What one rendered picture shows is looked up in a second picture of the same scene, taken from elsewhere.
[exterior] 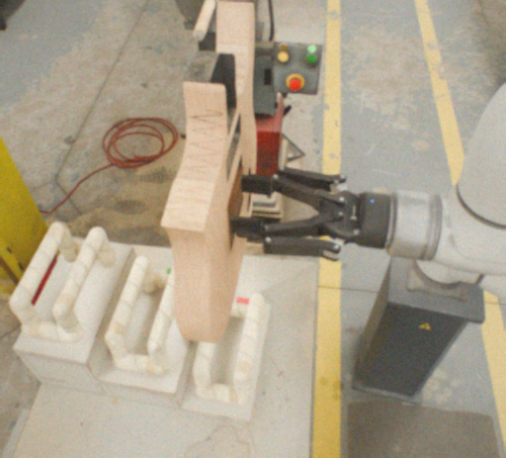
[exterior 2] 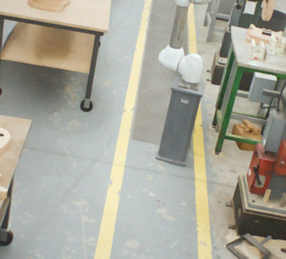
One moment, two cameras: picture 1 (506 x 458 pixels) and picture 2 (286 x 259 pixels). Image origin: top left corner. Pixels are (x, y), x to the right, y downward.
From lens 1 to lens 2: 5.87 m
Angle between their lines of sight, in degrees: 105
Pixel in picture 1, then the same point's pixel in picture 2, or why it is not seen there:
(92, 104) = not seen: outside the picture
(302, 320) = (239, 56)
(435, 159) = (123, 231)
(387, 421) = not seen: hidden behind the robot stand
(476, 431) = (139, 136)
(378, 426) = not seen: hidden behind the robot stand
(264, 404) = (244, 50)
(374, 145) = (170, 247)
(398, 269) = (201, 87)
